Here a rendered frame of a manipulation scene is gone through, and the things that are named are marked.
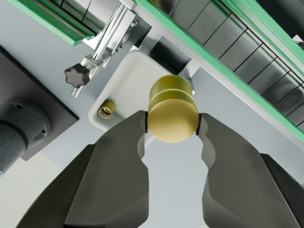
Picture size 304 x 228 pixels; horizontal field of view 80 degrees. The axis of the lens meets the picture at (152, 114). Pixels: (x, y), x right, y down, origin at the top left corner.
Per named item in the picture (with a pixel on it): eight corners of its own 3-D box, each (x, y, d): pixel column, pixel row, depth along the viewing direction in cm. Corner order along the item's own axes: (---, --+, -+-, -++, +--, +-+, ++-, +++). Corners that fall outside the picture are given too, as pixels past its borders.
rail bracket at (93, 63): (145, 6, 29) (132, 3, 18) (96, 85, 36) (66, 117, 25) (129, -8, 28) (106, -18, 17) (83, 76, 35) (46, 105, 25)
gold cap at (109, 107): (96, 107, 47) (102, 100, 51) (100, 119, 49) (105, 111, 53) (110, 106, 47) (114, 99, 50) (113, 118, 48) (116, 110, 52)
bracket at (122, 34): (144, 15, 36) (139, 16, 30) (119, 55, 40) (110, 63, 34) (128, 2, 35) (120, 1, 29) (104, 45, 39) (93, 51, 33)
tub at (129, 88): (192, 81, 48) (197, 94, 40) (144, 135, 58) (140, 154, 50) (138, 38, 44) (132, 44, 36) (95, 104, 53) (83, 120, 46)
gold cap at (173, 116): (149, 73, 15) (144, 96, 11) (194, 75, 14) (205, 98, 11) (149, 112, 16) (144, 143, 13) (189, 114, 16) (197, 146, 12)
